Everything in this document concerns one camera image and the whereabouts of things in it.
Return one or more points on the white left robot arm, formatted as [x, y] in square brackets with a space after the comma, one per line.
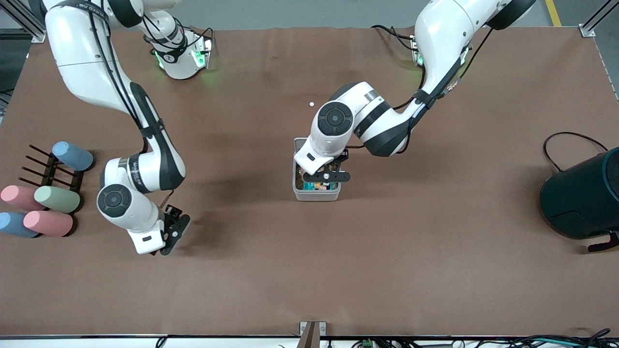
[435, 53]

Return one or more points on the metal bracket with brown post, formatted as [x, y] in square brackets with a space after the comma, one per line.
[312, 333]

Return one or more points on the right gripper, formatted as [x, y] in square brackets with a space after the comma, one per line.
[171, 211]

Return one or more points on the brown table cover mat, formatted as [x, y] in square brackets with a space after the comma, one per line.
[309, 270]

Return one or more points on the pink cup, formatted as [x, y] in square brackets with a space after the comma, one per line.
[19, 197]
[48, 223]

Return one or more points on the aluminium frame post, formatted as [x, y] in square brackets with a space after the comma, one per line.
[24, 19]
[592, 26]

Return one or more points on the white square trash bin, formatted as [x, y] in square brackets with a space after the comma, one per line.
[316, 195]

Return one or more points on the blue cup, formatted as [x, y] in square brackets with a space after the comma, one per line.
[72, 155]
[14, 224]

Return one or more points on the teal trash piece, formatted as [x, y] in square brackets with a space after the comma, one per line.
[308, 186]

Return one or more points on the teal electric kettle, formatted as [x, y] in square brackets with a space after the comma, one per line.
[580, 198]

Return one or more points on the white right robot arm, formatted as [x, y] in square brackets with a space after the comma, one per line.
[92, 53]

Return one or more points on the black cup rack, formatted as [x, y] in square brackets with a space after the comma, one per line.
[48, 174]

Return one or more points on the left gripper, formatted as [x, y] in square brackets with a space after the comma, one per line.
[344, 156]

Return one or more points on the green terminal connector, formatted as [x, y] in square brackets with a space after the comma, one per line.
[367, 343]

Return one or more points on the green cup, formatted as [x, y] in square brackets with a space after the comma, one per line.
[58, 199]

